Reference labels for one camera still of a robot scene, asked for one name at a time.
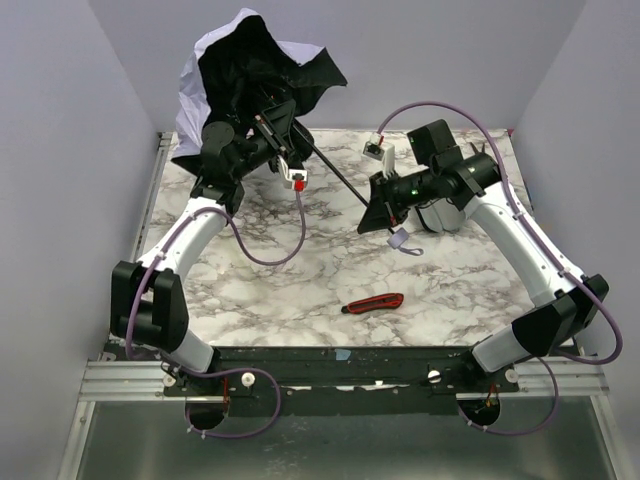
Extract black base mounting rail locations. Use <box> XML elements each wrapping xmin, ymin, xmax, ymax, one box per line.
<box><xmin>164</xmin><ymin>346</ymin><xmax>519</xmax><ymax>417</ymax></box>

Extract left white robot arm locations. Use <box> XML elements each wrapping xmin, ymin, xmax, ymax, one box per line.
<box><xmin>110</xmin><ymin>98</ymin><xmax>307</xmax><ymax>376</ymax></box>

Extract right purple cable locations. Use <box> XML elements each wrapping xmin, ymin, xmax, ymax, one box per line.
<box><xmin>374</xmin><ymin>101</ymin><xmax>624</xmax><ymax>436</ymax></box>

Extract yellow handled pliers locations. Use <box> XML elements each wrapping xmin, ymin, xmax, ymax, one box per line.
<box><xmin>469</xmin><ymin>142</ymin><xmax>491</xmax><ymax>157</ymax></box>

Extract black grey umbrella case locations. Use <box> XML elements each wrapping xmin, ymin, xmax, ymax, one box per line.
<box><xmin>414</xmin><ymin>199</ymin><xmax>466</xmax><ymax>233</ymax></box>

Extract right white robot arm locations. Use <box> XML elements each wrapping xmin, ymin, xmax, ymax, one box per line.
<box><xmin>357</xmin><ymin>120</ymin><xmax>609</xmax><ymax>374</ymax></box>

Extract purple cable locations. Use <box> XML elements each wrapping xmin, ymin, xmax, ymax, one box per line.
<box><xmin>374</xmin><ymin>101</ymin><xmax>624</xmax><ymax>436</ymax></box>
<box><xmin>124</xmin><ymin>187</ymin><xmax>307</xmax><ymax>441</ymax></box>

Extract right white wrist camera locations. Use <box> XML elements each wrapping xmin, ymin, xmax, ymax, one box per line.
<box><xmin>363</xmin><ymin>141</ymin><xmax>396</xmax><ymax>179</ymax></box>

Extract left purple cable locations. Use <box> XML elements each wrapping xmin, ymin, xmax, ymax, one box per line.
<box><xmin>124</xmin><ymin>187</ymin><xmax>307</xmax><ymax>441</ymax></box>

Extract red black utility knife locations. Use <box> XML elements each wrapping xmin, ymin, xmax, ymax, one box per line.
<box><xmin>341</xmin><ymin>293</ymin><xmax>404</xmax><ymax>315</ymax></box>

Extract lavender umbrella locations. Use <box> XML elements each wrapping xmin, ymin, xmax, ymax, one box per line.
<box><xmin>170</xmin><ymin>7</ymin><xmax>425</xmax><ymax>257</ymax></box>

